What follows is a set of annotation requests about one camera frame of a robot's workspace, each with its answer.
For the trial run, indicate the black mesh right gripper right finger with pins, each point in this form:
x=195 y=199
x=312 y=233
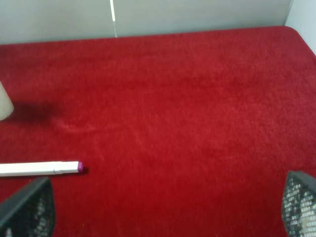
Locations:
x=298 y=210

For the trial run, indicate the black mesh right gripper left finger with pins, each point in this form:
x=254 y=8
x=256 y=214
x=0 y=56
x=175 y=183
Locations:
x=29 y=212

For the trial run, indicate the tall white milk glass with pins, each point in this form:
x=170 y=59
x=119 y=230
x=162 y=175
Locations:
x=6 y=105

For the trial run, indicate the red felt table cloth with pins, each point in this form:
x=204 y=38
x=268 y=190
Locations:
x=184 y=135

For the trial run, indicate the white marker with magenta cap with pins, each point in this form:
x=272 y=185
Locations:
x=40 y=168

